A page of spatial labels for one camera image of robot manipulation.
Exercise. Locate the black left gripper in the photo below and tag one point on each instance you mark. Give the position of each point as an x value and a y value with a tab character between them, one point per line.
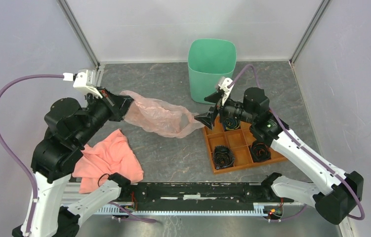
119	104

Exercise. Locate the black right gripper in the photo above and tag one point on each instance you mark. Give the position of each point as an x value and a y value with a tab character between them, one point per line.
208	118

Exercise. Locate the translucent pink trash bag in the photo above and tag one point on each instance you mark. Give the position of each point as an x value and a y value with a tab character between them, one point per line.
160	117

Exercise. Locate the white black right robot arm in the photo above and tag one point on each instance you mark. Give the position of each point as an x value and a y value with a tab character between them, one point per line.
334	193

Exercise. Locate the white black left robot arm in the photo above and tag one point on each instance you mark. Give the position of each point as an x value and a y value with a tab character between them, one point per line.
70	127

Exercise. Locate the dark rolled trash bag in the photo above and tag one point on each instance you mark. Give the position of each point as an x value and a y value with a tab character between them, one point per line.
230	124

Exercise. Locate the green plastic trash bin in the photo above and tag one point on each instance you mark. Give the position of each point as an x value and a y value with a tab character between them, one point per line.
208	61

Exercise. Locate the black rolled trash bag front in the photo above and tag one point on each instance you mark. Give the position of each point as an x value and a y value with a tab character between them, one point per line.
222	157

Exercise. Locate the black rolled trash bag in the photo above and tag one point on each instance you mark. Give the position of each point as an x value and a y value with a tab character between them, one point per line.
222	157
259	152

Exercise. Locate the black rolled trash bag right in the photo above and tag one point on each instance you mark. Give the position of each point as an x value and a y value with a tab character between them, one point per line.
259	152

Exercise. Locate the orange compartment tray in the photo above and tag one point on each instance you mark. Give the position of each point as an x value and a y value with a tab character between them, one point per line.
239	142

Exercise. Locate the salmon pink cloth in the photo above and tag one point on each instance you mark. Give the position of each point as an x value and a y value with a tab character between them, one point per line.
111	155

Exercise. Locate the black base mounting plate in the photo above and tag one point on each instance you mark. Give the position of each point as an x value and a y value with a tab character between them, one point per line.
203	196

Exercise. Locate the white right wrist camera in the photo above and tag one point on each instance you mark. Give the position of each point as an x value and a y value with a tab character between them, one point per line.
224	86

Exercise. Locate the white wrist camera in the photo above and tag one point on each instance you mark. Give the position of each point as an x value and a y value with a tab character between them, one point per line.
224	86
83	82

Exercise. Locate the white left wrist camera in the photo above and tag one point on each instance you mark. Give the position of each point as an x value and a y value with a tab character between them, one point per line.
83	82

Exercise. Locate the white slotted cable duct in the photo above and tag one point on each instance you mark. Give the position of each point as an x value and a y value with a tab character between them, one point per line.
113	210

